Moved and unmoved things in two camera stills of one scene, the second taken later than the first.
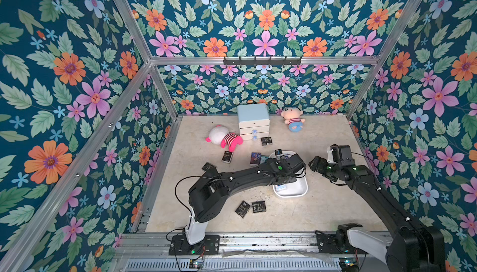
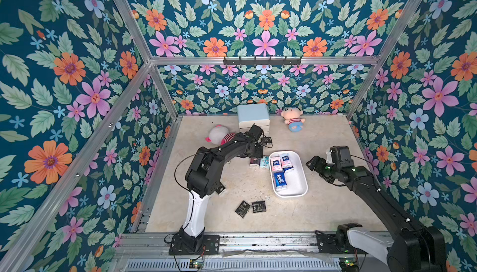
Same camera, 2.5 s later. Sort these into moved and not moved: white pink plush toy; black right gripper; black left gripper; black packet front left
Moved: black left gripper
Not moved: black packet front left; black right gripper; white pink plush toy
